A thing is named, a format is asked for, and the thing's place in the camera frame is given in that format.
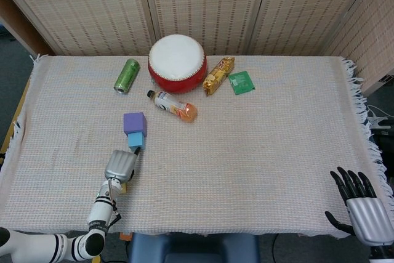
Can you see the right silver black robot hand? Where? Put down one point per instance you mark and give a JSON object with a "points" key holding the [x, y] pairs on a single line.
{"points": [[367, 220]]}

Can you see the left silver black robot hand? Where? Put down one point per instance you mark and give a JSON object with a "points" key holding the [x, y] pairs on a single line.
{"points": [[120, 166]]}

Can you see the small yellow foam cube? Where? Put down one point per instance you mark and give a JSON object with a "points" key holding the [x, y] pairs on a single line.
{"points": [[124, 188]]}

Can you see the medium blue foam cube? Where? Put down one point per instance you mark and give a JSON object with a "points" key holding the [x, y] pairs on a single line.
{"points": [[136, 141]]}

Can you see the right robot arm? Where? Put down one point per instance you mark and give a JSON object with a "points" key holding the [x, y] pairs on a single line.
{"points": [[381, 253]]}

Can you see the blue robot base seat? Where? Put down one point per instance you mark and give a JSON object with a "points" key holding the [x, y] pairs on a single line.
{"points": [[194, 249]]}

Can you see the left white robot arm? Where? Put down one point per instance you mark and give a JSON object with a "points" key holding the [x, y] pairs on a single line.
{"points": [[100, 210]]}

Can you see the large purple foam cube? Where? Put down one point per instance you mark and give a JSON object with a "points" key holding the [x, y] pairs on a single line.
{"points": [[134, 121]]}

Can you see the small orange block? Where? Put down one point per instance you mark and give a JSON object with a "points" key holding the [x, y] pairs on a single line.
{"points": [[125, 236]]}

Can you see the orange drink plastic bottle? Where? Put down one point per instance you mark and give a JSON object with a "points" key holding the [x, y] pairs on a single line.
{"points": [[172, 106]]}

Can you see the black device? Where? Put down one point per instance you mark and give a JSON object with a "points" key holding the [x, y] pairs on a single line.
{"points": [[384, 136]]}

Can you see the green drink can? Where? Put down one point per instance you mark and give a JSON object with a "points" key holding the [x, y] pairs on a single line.
{"points": [[127, 75]]}

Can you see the beige woven tablecloth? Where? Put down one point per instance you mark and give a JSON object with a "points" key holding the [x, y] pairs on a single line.
{"points": [[231, 158]]}

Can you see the red drum white top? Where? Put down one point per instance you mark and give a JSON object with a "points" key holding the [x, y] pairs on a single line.
{"points": [[177, 63]]}

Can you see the yellow biscuit pack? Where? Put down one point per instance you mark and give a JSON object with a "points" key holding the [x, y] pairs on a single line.
{"points": [[218, 75]]}

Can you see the green sachet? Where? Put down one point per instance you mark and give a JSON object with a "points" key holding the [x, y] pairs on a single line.
{"points": [[241, 82]]}

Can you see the woven folding screen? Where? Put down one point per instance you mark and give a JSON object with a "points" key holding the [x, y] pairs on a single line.
{"points": [[92, 10]]}

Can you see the brown wooden board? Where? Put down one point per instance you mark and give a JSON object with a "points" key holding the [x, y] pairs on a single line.
{"points": [[18, 26]]}

